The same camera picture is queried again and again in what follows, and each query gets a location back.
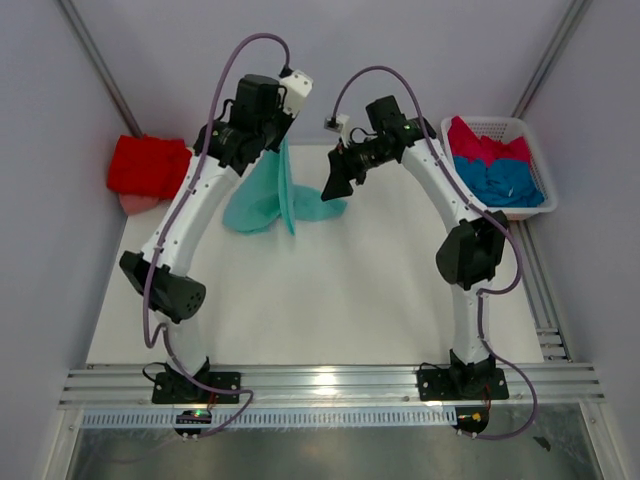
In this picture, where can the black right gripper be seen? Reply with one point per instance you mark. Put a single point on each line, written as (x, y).
(338, 185)

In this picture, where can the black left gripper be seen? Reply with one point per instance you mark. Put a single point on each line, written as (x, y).
(287, 120)

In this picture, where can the teal t shirt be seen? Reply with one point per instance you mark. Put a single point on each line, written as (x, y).
(269, 194)

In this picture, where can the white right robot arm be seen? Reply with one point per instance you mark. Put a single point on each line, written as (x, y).
(467, 259)

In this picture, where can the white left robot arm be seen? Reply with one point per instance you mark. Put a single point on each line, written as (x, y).
(159, 271)

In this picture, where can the red folded t shirt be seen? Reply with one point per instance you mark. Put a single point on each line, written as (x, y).
(148, 166)

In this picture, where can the magenta t shirt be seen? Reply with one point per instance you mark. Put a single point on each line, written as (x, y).
(464, 143)

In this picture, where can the pink folded t shirt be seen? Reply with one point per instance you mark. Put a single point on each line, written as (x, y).
(136, 204)

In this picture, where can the blue t shirt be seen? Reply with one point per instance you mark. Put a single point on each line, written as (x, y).
(506, 183)

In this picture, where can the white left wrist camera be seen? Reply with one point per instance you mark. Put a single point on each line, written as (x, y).
(297, 87)

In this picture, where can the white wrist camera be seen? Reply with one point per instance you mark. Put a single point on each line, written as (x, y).
(337, 124)
(297, 87)

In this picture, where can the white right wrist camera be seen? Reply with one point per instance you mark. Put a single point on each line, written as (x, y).
(337, 124)

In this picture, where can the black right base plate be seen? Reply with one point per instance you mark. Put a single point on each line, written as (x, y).
(457, 382)

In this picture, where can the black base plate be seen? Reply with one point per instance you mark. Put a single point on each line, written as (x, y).
(457, 382)
(172, 388)

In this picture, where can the white slotted cable duct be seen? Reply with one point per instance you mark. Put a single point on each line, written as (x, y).
(257, 418)

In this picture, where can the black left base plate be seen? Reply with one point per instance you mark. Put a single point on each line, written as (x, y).
(172, 388)

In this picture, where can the aluminium mounting rail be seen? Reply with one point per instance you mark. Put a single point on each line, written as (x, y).
(111, 386)

